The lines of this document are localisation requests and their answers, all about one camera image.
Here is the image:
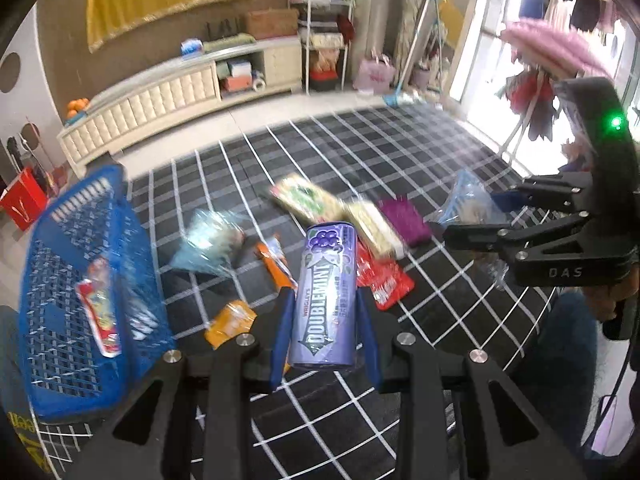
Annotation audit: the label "black white-grid mat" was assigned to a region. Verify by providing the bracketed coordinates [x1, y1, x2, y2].
[30, 105, 566, 480]

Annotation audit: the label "pink gift bag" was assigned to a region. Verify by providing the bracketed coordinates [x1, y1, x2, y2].
[354, 54, 397, 92]

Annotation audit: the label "cream tufted low cabinet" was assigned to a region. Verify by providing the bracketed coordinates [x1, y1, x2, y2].
[56, 36, 304, 179]

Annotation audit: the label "purple gum bottle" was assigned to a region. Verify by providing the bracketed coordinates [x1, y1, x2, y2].
[289, 222, 357, 368]

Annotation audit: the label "folded green cloth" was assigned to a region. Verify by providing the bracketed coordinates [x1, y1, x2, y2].
[202, 33, 257, 55]

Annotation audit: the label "small orange snack packet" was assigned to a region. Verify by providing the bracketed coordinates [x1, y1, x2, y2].
[205, 300, 257, 350]

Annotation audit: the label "black cable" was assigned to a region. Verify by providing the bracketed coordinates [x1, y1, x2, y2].
[585, 322, 640, 458]

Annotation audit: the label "white metal shelf rack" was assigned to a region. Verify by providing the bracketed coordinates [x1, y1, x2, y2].
[287, 0, 357, 95]

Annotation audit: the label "purple snack packet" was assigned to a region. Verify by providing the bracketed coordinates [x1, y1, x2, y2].
[378, 197, 434, 247]

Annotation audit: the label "red glossy snack packet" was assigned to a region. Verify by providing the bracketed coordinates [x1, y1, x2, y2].
[355, 244, 416, 310]

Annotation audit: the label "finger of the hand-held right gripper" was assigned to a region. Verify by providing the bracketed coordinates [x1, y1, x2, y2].
[442, 211, 592, 257]
[490, 172, 595, 214]

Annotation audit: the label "person's right hand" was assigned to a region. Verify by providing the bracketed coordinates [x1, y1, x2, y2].
[590, 280, 624, 322]

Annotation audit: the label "pile of oranges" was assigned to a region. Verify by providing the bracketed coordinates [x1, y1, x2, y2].
[65, 97, 92, 121]

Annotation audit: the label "person's leg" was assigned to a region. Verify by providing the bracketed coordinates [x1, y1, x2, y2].
[530, 292, 602, 466]

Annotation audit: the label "blue plastic basket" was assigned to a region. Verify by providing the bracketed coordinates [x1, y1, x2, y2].
[19, 164, 177, 421]

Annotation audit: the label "clear blue snack bag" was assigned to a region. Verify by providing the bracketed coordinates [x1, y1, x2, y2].
[170, 208, 247, 277]
[429, 169, 510, 289]

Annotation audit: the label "blue mop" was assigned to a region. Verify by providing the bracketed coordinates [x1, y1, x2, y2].
[382, 0, 447, 107]

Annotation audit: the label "hanging red clothes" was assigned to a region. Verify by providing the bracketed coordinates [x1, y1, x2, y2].
[500, 67, 567, 142]

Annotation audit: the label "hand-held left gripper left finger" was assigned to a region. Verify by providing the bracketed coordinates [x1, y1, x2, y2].
[65, 287, 301, 480]

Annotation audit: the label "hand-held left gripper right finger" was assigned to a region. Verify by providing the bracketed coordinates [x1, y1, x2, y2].
[355, 290, 591, 480]

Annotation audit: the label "pink fluffy duster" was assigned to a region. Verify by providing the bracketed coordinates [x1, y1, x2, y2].
[500, 18, 609, 79]

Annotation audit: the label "long orange snack packet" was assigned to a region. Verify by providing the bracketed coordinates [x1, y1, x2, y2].
[255, 236, 297, 292]

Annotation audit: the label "brown cardboard box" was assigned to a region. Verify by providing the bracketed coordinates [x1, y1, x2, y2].
[243, 8, 301, 41]

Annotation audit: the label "red box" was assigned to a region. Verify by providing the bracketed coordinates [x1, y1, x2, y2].
[0, 167, 51, 231]

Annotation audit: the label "green and cream snack packet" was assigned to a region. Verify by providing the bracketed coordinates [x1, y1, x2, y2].
[270, 173, 349, 224]

